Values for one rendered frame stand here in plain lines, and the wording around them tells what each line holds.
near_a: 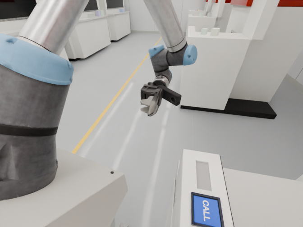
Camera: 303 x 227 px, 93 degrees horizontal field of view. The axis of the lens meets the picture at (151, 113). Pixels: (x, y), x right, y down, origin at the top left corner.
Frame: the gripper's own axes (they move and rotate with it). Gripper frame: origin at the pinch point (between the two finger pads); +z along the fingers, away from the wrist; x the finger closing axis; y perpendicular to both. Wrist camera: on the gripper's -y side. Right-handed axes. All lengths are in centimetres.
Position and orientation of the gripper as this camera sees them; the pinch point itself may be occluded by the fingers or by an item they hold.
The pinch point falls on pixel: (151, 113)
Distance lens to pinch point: 50.6
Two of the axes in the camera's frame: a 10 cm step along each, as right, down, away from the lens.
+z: -2.8, 5.9, -7.6
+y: -9.6, -2.0, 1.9
